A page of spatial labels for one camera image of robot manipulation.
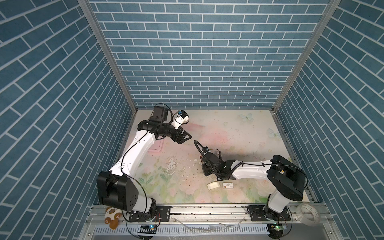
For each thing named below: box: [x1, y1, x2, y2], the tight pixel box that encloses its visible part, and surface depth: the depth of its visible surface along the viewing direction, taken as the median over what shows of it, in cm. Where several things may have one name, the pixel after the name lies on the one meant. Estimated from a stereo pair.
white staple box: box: [222, 182, 234, 189], surface depth 84 cm
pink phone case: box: [147, 138, 165, 153], surface depth 96 cm
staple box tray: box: [206, 181, 221, 190], surface depth 84 cm
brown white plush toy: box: [104, 206, 123, 230], surface depth 72 cm
